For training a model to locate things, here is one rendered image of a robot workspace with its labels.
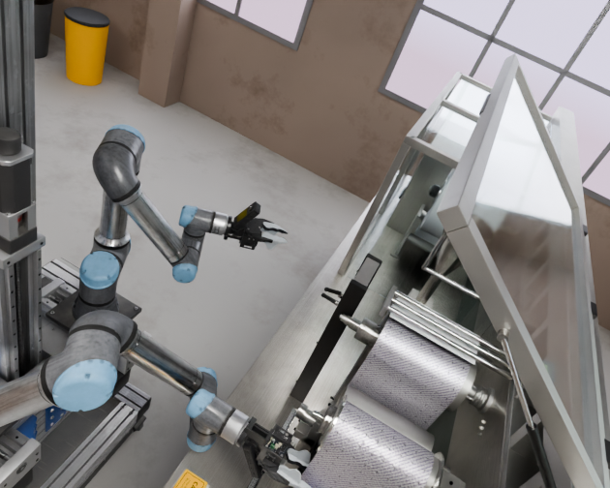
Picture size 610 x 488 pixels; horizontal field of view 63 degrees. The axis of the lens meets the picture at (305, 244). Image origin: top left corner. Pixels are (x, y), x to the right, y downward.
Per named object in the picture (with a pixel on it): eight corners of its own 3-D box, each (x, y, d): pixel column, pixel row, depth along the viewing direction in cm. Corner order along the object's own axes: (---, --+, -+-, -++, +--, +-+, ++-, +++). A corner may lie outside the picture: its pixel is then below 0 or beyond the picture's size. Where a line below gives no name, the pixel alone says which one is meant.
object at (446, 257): (379, 326, 202) (446, 219, 168) (410, 344, 200) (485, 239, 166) (369, 349, 191) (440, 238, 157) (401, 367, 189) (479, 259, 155)
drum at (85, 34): (113, 82, 472) (119, 21, 438) (85, 91, 443) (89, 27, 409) (82, 66, 477) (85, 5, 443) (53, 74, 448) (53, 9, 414)
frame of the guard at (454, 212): (491, 63, 152) (515, 51, 148) (557, 216, 165) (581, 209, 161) (399, 228, 62) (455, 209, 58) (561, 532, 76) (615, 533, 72)
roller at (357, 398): (337, 400, 141) (352, 376, 134) (417, 448, 138) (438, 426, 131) (321, 432, 132) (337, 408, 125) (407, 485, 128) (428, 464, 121)
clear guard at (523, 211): (512, 65, 146) (513, 64, 146) (573, 209, 158) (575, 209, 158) (456, 218, 63) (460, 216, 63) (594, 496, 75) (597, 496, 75)
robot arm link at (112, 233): (84, 274, 171) (94, 137, 139) (97, 246, 183) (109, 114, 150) (120, 282, 174) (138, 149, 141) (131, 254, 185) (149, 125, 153)
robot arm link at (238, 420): (217, 442, 125) (233, 417, 132) (232, 451, 125) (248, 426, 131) (224, 426, 121) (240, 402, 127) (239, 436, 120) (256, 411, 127)
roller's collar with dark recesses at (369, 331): (358, 327, 139) (367, 312, 135) (377, 338, 138) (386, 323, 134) (350, 341, 134) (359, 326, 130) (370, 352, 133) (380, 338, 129)
